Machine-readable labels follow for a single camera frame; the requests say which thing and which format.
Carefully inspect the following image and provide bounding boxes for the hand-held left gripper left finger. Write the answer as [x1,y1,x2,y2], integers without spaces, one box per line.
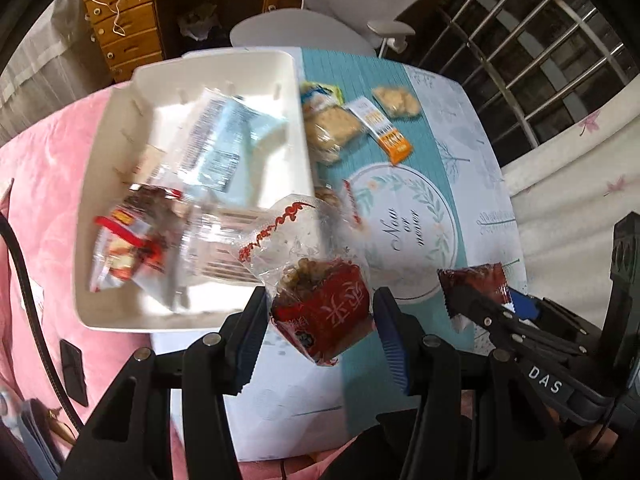
[60,287,271,480]

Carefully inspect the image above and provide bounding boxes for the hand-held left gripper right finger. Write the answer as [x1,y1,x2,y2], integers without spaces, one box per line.
[372,287,583,480]

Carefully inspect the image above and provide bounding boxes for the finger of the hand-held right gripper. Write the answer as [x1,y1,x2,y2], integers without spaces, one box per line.
[507,290,588,341]
[446,285,581,361]

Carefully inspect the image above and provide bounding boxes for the dark red snack packet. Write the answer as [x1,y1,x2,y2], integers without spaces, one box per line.
[437,261,513,332]

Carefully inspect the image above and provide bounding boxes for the clear nut bag red label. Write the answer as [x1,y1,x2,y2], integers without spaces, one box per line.
[239,195,376,367]

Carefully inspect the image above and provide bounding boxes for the red white cookie packet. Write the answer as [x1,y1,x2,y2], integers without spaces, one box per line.
[177,200,266,286]

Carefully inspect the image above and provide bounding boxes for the clear red-edged snack bag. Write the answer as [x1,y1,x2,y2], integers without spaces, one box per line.
[315,180,367,231]

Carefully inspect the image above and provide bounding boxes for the red white crinkled packet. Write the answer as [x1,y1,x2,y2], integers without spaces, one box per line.
[90,185,183,293]

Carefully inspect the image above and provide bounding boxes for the beige snack packet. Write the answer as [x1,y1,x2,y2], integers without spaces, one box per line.
[135,145,166,181]

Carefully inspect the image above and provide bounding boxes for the orange white snack packet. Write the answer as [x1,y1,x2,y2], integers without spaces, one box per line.
[347,100,413,166]

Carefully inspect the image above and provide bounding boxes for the large pale blue packet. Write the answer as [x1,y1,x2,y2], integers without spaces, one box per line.
[170,87,288,201]

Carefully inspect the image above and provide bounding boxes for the clear bag of crackers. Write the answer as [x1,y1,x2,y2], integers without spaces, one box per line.
[305,105,361,163]

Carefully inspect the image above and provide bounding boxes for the clear bag of yellow puffs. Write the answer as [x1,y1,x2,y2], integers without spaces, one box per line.
[372,86,421,118]

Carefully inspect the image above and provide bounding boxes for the white plastic storage box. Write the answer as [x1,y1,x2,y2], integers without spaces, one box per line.
[72,50,316,333]

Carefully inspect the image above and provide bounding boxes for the green snack packet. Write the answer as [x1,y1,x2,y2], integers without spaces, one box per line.
[300,81,343,111]

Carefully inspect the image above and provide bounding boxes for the white floral curtain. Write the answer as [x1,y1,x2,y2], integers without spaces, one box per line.
[500,105,640,321]

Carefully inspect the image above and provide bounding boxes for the blue leaf print tablecloth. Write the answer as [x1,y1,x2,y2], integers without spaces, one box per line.
[150,45,528,463]

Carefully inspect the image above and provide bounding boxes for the person's dark clothing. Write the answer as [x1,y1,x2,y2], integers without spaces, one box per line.
[280,412,421,480]

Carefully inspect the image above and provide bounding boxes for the black phone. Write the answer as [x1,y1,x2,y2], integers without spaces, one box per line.
[59,339,90,407]

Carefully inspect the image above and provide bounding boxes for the grey blue pouch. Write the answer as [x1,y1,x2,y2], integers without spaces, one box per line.
[0,390,61,480]

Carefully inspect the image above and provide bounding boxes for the metal window grille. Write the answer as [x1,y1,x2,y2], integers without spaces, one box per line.
[420,0,631,161]

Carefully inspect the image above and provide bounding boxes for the plastic bag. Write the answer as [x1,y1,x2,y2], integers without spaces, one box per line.
[177,2,221,41]

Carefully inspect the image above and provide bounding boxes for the grey office chair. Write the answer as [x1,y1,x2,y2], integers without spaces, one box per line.
[230,0,451,58]

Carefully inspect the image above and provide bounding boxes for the wooden desk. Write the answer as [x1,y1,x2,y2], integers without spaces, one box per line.
[84,0,321,83]

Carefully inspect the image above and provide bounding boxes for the black cable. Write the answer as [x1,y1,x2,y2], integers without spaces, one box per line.
[0,212,83,441]

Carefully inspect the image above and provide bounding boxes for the white charger cable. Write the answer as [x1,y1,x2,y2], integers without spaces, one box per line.
[90,0,133,38]

